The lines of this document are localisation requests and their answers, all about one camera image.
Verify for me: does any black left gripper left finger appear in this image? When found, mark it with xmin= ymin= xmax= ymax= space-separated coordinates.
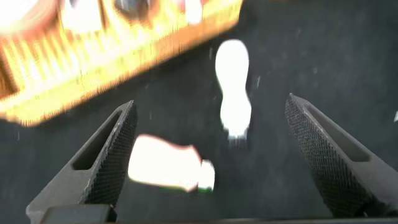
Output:
xmin=26 ymin=99 xmax=139 ymax=223

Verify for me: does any wicker basket with toiletries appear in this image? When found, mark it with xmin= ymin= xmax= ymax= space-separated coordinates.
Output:
xmin=0 ymin=0 xmax=245 ymax=128

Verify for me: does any pink bottle white cap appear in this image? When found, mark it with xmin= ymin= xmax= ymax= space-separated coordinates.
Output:
xmin=127 ymin=133 xmax=216 ymax=193

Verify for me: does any black tablecloth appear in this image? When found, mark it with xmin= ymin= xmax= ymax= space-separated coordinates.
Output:
xmin=0 ymin=0 xmax=398 ymax=224

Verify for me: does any white brush applicator bottle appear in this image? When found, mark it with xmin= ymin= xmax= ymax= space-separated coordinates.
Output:
xmin=214 ymin=39 xmax=252 ymax=147

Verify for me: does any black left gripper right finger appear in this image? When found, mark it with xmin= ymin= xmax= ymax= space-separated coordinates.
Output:
xmin=284 ymin=93 xmax=398 ymax=218

